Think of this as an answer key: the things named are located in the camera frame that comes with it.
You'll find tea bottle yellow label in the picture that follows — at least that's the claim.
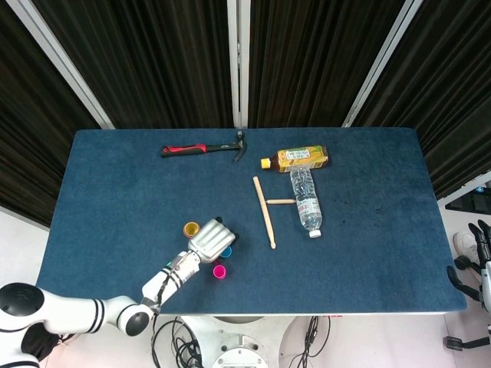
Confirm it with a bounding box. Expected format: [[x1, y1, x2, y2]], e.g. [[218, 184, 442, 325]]
[[260, 144, 331, 174]]

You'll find black cable bundle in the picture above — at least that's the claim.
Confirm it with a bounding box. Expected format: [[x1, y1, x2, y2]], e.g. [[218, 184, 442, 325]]
[[157, 316, 204, 368]]

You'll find dark pleated curtain panel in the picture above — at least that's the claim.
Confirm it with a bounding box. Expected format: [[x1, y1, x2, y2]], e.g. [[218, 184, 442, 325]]
[[248, 0, 407, 129], [351, 0, 491, 201], [0, 0, 101, 227], [30, 0, 235, 130]]

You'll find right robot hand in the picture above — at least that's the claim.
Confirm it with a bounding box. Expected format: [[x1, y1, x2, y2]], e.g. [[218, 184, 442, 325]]
[[447, 219, 491, 307]]

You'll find long wooden drumstick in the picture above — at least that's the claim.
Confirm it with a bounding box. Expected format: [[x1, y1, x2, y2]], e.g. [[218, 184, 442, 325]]
[[252, 176, 277, 250]]

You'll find black device blue light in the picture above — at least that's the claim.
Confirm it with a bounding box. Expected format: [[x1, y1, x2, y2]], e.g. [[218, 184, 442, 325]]
[[444, 185, 491, 212]]

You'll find white metal frame post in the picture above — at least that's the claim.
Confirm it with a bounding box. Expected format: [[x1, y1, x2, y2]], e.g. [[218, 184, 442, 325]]
[[226, 0, 251, 130], [341, 0, 434, 128], [5, 0, 116, 130]]

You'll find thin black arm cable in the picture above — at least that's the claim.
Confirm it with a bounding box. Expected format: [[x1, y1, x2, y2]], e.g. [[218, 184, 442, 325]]
[[150, 268, 178, 368]]

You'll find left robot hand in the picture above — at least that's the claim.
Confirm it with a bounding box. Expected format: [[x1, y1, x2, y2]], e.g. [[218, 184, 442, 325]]
[[186, 216, 241, 265]]

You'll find red black claw hammer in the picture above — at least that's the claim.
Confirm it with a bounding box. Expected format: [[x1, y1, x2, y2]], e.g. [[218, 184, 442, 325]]
[[160, 130, 249, 164]]

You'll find clear plastic water bottle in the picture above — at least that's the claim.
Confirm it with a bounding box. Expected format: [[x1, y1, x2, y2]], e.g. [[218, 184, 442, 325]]
[[289, 165, 323, 239]]

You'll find white sneaker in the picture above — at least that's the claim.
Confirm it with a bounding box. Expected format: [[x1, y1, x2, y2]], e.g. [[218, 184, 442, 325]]
[[452, 231, 480, 264]]

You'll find blue felt table mat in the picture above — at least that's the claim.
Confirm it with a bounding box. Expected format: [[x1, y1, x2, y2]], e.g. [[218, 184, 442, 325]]
[[36, 128, 468, 316]]

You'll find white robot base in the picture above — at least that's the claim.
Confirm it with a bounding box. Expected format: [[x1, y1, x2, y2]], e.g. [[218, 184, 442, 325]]
[[180, 314, 308, 368]]

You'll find black cable loop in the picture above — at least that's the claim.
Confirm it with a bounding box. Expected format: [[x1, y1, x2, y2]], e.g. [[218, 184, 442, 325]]
[[287, 314, 331, 368]]

